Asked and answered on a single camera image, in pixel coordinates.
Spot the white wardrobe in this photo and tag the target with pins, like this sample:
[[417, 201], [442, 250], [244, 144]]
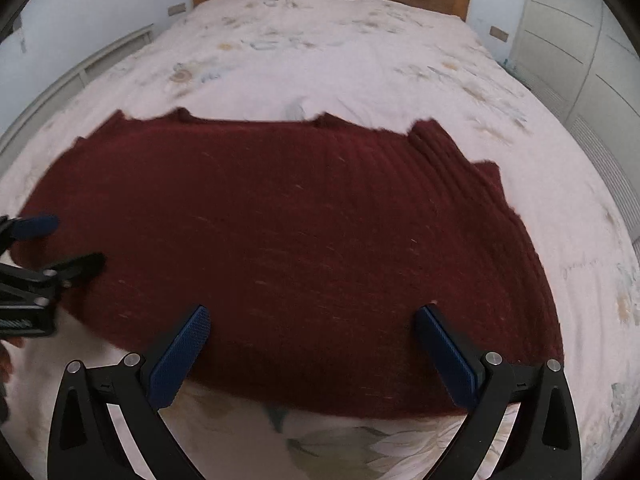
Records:
[[580, 35]]

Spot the floral bedspread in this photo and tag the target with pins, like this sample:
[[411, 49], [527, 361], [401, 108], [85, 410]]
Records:
[[340, 60]]

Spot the person's left hand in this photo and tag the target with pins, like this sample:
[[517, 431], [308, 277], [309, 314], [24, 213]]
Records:
[[6, 365]]

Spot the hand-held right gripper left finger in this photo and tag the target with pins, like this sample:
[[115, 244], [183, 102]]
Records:
[[180, 355]]

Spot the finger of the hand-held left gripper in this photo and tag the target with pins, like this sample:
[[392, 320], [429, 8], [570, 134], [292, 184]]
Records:
[[80, 264], [37, 225]]

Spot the dark red knit sweater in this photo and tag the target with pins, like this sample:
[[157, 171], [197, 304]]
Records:
[[300, 240]]

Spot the beige wall switch plate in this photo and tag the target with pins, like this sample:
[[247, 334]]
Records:
[[176, 9], [499, 33]]

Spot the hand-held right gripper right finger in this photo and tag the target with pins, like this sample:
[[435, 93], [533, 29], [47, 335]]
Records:
[[445, 355]]

